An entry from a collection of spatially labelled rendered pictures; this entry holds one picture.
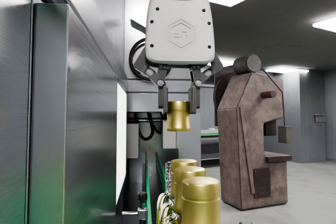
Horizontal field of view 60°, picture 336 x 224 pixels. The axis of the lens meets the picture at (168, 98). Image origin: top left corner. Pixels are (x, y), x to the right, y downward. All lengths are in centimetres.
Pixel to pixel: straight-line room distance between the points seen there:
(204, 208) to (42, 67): 18
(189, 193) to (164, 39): 23
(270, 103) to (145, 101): 358
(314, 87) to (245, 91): 579
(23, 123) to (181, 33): 25
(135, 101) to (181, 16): 101
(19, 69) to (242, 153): 433
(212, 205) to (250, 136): 432
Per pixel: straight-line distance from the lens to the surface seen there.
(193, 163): 37
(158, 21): 43
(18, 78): 26
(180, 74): 144
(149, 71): 43
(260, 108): 470
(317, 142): 1018
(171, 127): 42
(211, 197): 26
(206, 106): 951
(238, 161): 449
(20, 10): 27
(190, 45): 42
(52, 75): 28
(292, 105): 967
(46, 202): 28
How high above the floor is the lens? 139
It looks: 4 degrees up
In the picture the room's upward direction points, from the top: straight up
